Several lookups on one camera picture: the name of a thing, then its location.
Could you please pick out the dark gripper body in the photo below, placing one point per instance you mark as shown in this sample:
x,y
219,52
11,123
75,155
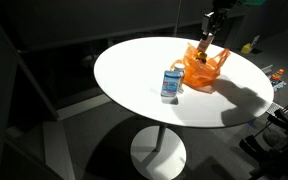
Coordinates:
x,y
214,20

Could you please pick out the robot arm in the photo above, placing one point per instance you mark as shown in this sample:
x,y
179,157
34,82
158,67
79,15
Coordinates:
x,y
232,4

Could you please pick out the orange plastic bag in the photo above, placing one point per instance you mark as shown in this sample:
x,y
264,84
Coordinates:
x,y
199,76

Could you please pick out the blue white labelled container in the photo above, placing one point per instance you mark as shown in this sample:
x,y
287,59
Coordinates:
x,y
170,83

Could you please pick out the dark bottle yellow cap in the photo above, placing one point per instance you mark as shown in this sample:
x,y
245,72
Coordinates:
x,y
201,56

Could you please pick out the yellow object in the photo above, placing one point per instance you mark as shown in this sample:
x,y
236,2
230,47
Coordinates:
x,y
246,49

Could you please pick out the white card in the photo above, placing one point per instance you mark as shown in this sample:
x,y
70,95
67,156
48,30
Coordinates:
x,y
255,40

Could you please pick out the small white capped bottle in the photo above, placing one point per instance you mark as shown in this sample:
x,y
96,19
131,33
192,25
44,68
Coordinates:
x,y
179,67

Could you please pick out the grey flat item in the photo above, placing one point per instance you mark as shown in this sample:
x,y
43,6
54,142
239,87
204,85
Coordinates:
x,y
267,69

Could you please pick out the orange capped bottle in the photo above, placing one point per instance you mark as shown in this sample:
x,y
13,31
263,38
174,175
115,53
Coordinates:
x,y
277,75

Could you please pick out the blue printed packet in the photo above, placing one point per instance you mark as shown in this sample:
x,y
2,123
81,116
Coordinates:
x,y
279,85

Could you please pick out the perforated metal plate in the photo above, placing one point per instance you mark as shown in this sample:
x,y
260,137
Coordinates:
x,y
274,107

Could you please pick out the black equipment stand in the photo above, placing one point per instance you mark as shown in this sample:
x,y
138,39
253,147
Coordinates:
x,y
277,146

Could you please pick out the white round table base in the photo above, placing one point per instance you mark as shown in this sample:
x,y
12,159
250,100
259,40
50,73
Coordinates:
x,y
164,160

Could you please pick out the round white table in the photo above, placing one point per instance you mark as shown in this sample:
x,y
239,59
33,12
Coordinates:
x,y
67,66

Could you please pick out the grey table post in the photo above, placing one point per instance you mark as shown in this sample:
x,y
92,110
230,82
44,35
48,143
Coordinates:
x,y
160,136

